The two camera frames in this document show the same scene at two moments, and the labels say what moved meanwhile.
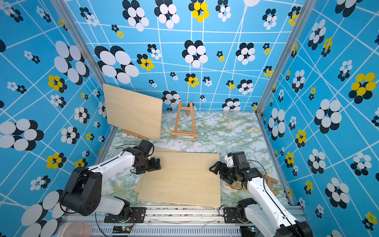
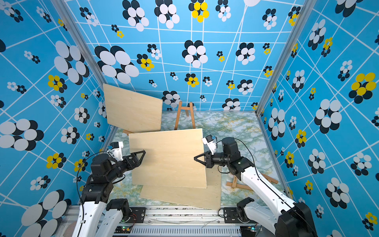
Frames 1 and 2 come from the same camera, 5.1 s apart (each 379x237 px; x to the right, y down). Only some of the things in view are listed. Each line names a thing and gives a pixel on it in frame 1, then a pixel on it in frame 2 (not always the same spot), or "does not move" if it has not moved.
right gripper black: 221,172 -> 208,161
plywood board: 133,112 does not move
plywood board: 174,182 -> 209,198
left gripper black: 155,167 -> 136,162
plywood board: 184,177 -> 169,159
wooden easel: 268,180 does not move
